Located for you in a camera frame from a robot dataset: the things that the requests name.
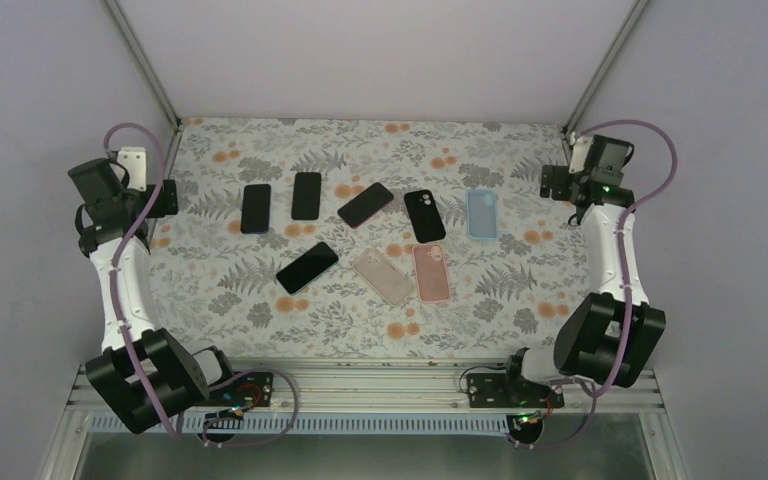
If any black smartphone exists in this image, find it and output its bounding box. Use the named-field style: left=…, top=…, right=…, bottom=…
left=276, top=242, right=339, bottom=295
left=291, top=172, right=322, bottom=221
left=240, top=184, right=272, bottom=234

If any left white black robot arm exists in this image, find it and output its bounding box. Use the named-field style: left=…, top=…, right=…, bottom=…
left=68, top=147, right=239, bottom=434

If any magenta smartphone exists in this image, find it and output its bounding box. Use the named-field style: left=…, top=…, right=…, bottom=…
left=337, top=182, right=394, bottom=228

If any floral patterned table mat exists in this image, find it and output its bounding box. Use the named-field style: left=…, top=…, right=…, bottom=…
left=150, top=117, right=589, bottom=359

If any aluminium front rail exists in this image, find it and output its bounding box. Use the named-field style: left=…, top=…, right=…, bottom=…
left=65, top=360, right=665, bottom=415

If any phone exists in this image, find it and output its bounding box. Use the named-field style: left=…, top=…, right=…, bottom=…
left=350, top=248, right=414, bottom=306
left=403, top=190, right=446, bottom=243
left=412, top=244, right=451, bottom=303

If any light blue phone case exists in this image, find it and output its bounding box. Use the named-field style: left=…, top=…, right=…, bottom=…
left=466, top=189, right=499, bottom=241

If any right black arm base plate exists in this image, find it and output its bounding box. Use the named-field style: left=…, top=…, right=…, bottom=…
left=464, top=372, right=565, bottom=409

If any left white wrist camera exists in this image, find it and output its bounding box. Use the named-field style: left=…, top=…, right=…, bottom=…
left=116, top=147, right=148, bottom=192

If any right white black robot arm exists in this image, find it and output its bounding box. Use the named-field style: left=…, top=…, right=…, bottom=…
left=501, top=135, right=666, bottom=407

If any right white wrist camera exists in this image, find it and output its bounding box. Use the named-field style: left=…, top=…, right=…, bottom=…
left=569, top=132, right=593, bottom=174

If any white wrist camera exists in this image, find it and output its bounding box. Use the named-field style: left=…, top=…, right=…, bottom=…
left=116, top=147, right=148, bottom=192
left=569, top=132, right=593, bottom=174

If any grey slotted cable duct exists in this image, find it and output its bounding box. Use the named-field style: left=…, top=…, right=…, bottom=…
left=89, top=414, right=524, bottom=436

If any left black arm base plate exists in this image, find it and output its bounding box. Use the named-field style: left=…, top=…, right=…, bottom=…
left=197, top=370, right=274, bottom=408

